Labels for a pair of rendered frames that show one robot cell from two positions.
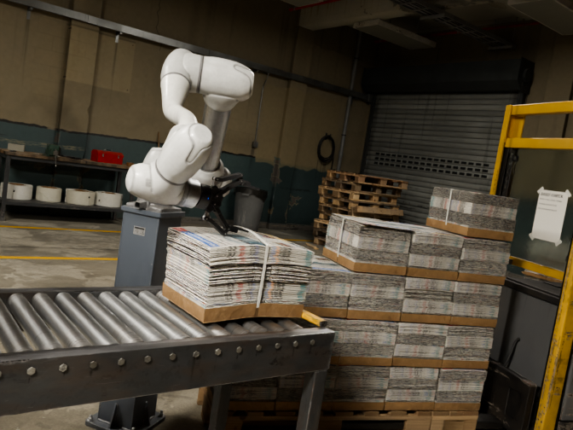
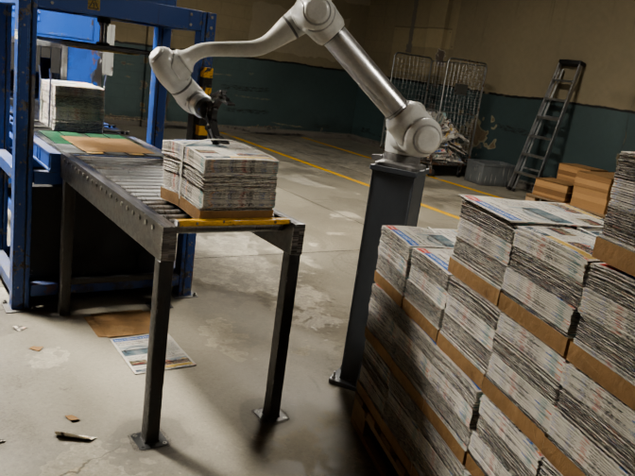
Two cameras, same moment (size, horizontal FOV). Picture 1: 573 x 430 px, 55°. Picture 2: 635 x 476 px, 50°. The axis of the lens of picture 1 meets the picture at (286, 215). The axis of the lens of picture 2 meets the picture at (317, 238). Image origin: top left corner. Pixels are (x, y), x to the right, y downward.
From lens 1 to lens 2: 3.19 m
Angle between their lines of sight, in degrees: 91
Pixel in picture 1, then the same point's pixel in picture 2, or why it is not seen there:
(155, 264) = (368, 217)
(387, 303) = (473, 346)
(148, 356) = (105, 190)
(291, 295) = (196, 197)
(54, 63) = not seen: outside the picture
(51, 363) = (90, 177)
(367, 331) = (448, 379)
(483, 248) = (622, 300)
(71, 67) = not seen: outside the picture
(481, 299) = (608, 436)
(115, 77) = not seen: outside the picture
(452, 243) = (568, 267)
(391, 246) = (489, 244)
